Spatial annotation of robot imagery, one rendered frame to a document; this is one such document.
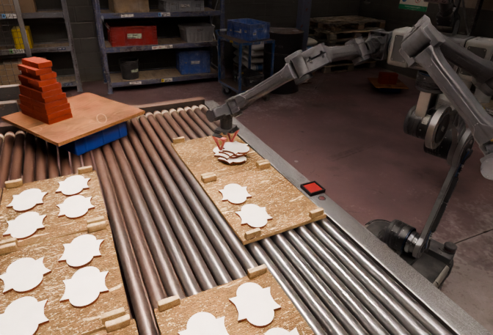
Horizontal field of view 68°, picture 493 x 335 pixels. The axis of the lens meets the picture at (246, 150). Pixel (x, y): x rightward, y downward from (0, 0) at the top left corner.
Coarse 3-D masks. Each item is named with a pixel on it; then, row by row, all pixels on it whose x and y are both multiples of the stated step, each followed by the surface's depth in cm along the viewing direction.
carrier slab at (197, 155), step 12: (180, 144) 185; (192, 144) 186; (204, 144) 186; (216, 144) 186; (180, 156) 174; (192, 156) 175; (204, 156) 175; (252, 156) 176; (192, 168) 165; (204, 168) 165; (216, 168) 165; (228, 168) 166; (240, 168) 166; (252, 168) 166
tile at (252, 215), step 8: (248, 208) 137; (256, 208) 138; (264, 208) 138; (240, 216) 133; (248, 216) 133; (256, 216) 133; (264, 216) 133; (248, 224) 130; (256, 224) 129; (264, 224) 129
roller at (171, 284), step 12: (120, 156) 176; (120, 168) 170; (132, 180) 157; (132, 192) 150; (144, 204) 143; (144, 216) 136; (144, 228) 131; (156, 240) 124; (156, 252) 120; (156, 264) 117; (168, 264) 115; (168, 276) 110; (168, 288) 107; (180, 288) 108
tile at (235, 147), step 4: (224, 144) 175; (228, 144) 176; (232, 144) 176; (236, 144) 176; (240, 144) 176; (244, 144) 176; (224, 148) 172; (228, 148) 172; (232, 148) 172; (236, 148) 172; (240, 148) 172; (244, 148) 172; (248, 148) 173; (232, 152) 169; (236, 152) 168; (240, 152) 169; (244, 152) 169
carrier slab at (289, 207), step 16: (240, 176) 160; (256, 176) 160; (272, 176) 160; (208, 192) 148; (256, 192) 149; (272, 192) 149; (288, 192) 150; (224, 208) 139; (240, 208) 139; (272, 208) 139; (288, 208) 140; (304, 208) 140; (240, 224) 130; (272, 224) 131; (288, 224) 131; (304, 224) 134; (240, 240) 125; (256, 240) 125
